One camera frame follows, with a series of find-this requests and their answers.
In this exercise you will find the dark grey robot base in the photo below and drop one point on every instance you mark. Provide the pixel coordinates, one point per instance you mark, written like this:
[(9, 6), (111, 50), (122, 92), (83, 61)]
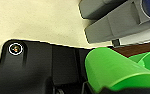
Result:
[(34, 70)]

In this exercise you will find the small green cup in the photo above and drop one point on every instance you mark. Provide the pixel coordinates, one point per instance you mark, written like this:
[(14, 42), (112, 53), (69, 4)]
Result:
[(114, 70)]

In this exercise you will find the grey bin with blue lid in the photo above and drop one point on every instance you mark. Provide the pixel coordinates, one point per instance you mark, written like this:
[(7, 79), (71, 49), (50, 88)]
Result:
[(121, 25)]

